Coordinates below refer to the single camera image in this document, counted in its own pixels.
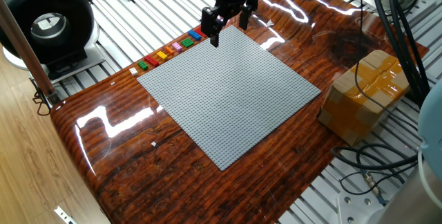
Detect thin black cable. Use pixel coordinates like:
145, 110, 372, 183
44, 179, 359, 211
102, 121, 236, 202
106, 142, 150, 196
32, 78, 52, 117

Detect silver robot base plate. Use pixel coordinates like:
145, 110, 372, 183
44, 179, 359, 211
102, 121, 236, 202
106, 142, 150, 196
336, 191, 385, 224

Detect black coiled cable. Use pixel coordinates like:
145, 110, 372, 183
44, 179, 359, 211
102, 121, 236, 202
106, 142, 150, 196
331, 143, 421, 206

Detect grey Lego baseplate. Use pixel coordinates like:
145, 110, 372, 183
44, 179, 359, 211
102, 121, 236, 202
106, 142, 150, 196
137, 25, 322, 172

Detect white metal bracket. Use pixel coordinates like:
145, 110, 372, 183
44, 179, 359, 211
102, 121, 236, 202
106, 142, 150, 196
53, 205, 79, 224

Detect black gripper cable bundle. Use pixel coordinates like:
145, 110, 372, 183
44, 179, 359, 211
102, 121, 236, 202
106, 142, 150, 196
272, 0, 432, 109

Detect slanted metal frame beam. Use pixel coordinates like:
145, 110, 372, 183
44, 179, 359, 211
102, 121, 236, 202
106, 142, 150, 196
0, 0, 59, 107

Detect taped cardboard box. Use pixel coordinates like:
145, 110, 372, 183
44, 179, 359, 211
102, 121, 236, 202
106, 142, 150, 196
316, 49, 412, 147

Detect black ring-shaped device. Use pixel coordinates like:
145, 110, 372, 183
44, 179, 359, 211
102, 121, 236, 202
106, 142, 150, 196
0, 0, 104, 80

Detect long red Lego plate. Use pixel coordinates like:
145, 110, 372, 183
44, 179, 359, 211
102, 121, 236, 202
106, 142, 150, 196
144, 55, 160, 68

